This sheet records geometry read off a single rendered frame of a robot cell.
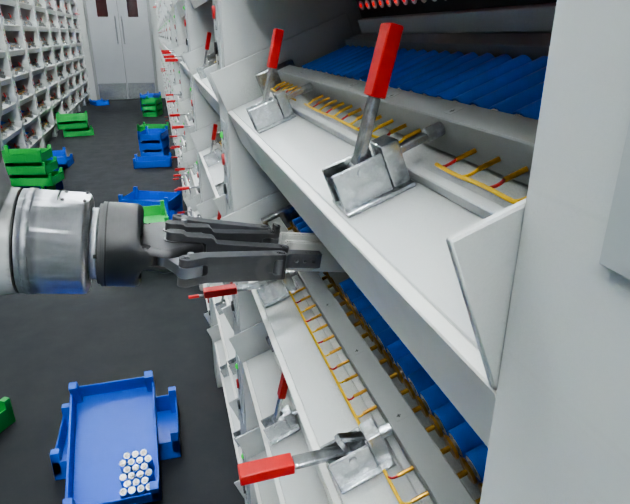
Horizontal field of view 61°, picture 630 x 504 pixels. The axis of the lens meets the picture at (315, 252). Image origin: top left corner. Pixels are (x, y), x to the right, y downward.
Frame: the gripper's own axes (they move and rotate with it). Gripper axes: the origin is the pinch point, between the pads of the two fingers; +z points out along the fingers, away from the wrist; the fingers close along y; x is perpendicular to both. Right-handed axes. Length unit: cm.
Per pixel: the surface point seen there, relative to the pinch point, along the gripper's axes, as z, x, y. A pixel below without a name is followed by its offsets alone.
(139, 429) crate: -15, 75, 69
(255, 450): 3.0, 44.3, 22.9
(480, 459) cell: 2.5, 2.4, -27.1
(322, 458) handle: -5.0, 6.1, -21.9
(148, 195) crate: -12, 73, 283
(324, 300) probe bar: 0.2, 3.3, -4.2
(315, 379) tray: -2.1, 7.4, -11.1
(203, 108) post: -2, -3, 93
